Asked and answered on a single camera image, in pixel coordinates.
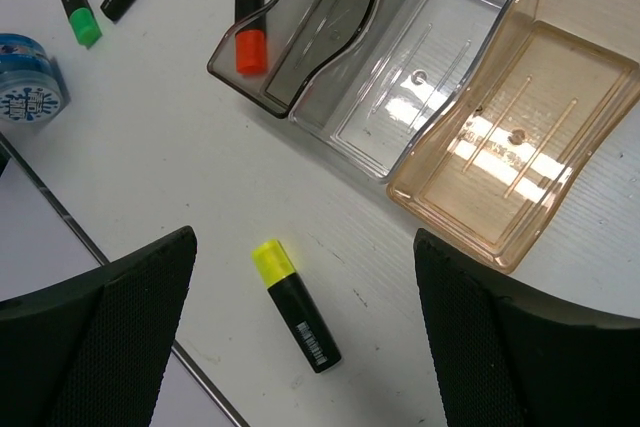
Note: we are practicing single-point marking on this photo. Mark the grey transparent tray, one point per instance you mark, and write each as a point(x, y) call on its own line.
point(276, 47)

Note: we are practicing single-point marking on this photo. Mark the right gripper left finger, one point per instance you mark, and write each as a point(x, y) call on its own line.
point(92, 350)

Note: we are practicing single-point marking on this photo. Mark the clear transparent tray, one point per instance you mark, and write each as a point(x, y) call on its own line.
point(372, 100)

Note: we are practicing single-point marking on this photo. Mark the blue cleaning gel jar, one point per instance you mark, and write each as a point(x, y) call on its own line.
point(32, 89)

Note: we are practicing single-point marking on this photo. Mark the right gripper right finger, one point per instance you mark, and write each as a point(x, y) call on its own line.
point(507, 354)

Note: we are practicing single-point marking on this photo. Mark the green highlighter marker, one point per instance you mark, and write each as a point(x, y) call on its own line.
point(82, 21)

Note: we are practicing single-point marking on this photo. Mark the yellow highlighter marker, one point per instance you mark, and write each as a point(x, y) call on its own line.
point(296, 306)

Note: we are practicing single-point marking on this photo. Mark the amber transparent tray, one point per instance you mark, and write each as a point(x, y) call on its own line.
point(555, 79)

